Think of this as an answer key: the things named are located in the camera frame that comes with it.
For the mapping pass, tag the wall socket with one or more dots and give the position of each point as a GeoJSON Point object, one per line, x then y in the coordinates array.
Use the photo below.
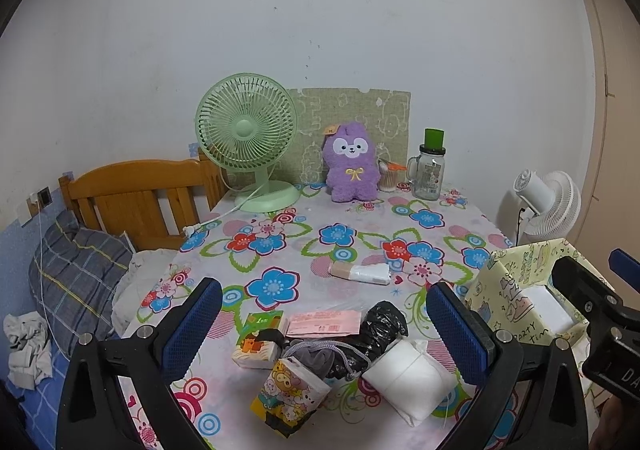
{"type": "Point", "coordinates": [44, 197]}

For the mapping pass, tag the black plastic bag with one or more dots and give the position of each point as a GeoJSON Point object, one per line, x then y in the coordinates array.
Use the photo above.
{"type": "Point", "coordinates": [383, 325]}

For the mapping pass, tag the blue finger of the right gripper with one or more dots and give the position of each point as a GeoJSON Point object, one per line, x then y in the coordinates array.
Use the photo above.
{"type": "Point", "coordinates": [625, 266]}
{"type": "Point", "coordinates": [586, 293]}

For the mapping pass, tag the purple plush toy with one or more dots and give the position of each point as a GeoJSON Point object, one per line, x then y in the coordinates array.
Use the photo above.
{"type": "Point", "coordinates": [349, 155]}

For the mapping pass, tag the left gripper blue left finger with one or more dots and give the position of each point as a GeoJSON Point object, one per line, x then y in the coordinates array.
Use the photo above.
{"type": "Point", "coordinates": [183, 329]}

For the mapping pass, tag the pink tissue packet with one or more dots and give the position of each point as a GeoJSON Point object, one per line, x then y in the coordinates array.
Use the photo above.
{"type": "Point", "coordinates": [325, 323]}

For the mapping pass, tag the floral tablecloth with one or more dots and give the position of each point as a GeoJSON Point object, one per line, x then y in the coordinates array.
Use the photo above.
{"type": "Point", "coordinates": [280, 261]}

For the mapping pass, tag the crumpled white grey cloth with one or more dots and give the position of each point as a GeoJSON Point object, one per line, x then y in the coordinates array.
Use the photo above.
{"type": "Point", "coordinates": [29, 358]}

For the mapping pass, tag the green orange tissue pack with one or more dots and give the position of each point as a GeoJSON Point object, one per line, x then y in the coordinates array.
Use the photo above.
{"type": "Point", "coordinates": [260, 340]}

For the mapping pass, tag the green desk fan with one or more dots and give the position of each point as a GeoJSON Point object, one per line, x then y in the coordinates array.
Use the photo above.
{"type": "Point", "coordinates": [244, 124]}

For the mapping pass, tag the white blanket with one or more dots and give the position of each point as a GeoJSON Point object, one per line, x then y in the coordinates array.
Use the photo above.
{"type": "Point", "coordinates": [145, 270]}

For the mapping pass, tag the green patterned mat board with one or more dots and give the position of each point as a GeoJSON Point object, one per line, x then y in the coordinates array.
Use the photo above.
{"type": "Point", "coordinates": [383, 112]}

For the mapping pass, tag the toothpick jar orange lid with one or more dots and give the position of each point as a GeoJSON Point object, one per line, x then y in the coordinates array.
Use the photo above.
{"type": "Point", "coordinates": [391, 174]}

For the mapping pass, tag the white standing fan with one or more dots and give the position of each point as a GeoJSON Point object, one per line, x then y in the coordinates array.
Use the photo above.
{"type": "Point", "coordinates": [541, 207]}

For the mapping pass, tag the yellow cartoon tissue pack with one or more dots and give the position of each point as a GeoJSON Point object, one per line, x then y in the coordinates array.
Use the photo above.
{"type": "Point", "coordinates": [289, 396]}

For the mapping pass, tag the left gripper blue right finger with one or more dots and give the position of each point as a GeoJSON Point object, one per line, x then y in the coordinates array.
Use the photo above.
{"type": "Point", "coordinates": [465, 339]}

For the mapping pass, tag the glass jar green lid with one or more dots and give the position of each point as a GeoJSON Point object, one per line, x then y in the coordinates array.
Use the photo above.
{"type": "Point", "coordinates": [425, 171]}

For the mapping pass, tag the yellow cartoon storage box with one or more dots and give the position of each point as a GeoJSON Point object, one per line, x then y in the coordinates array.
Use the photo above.
{"type": "Point", "coordinates": [514, 292]}

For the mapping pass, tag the grey plaid pillow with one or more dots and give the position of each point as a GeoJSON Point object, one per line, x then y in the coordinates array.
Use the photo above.
{"type": "Point", "coordinates": [73, 277]}

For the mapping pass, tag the grey drawstring pouch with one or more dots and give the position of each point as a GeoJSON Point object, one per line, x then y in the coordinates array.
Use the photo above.
{"type": "Point", "coordinates": [329, 359]}

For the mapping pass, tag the white cloth pack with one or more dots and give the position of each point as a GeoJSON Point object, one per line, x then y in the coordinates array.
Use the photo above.
{"type": "Point", "coordinates": [412, 381]}

